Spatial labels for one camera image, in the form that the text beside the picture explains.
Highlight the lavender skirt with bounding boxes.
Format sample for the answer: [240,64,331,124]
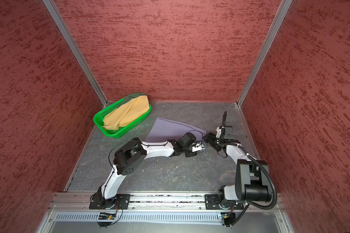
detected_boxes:
[144,117,207,143]

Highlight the yellow skirt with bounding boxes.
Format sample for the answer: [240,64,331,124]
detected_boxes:
[103,96,149,131]

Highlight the green plastic basket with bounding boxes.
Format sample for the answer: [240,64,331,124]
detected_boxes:
[93,92,151,138]

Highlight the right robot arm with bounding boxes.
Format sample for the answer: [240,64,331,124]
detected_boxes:
[203,126,278,210]

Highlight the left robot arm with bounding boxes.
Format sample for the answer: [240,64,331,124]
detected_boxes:
[89,133,205,210]

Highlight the dark green skirt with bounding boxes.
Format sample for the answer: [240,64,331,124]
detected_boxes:
[124,92,147,102]

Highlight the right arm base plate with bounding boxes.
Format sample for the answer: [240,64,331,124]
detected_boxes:
[204,194,244,210]

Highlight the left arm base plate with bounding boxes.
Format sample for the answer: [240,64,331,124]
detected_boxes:
[89,193,131,210]

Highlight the white slotted cable duct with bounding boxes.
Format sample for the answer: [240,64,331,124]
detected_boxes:
[53,212,221,225]

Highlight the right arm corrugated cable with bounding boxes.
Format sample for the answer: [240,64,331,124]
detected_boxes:
[218,110,278,228]

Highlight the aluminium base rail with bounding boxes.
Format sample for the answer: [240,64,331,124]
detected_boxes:
[48,192,285,212]

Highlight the right aluminium corner post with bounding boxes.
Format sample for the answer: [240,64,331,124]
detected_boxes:
[237,0,293,108]

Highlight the aluminium corner post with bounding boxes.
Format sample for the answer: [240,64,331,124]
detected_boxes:
[42,0,108,106]
[237,0,293,108]

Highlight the left aluminium corner post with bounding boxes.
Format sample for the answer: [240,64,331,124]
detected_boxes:
[42,0,108,106]

